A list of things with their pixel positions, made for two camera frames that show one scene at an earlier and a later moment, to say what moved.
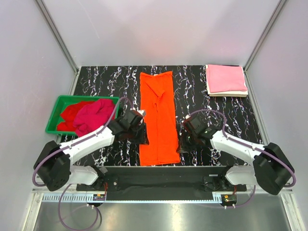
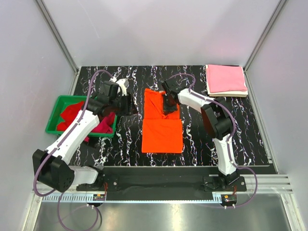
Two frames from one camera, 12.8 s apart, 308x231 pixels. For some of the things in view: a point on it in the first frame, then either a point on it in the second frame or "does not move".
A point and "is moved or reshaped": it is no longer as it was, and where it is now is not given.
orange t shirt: x=158 y=108 is moved or reshaped
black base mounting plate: x=163 y=183 does not move
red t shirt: x=69 y=114 does not move
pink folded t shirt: x=223 y=78 does not move
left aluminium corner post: x=62 y=44 does not move
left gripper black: x=143 y=139 to x=129 y=109
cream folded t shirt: x=242 y=93 does not move
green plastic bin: x=62 y=101 does not move
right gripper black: x=183 y=147 to x=167 y=110
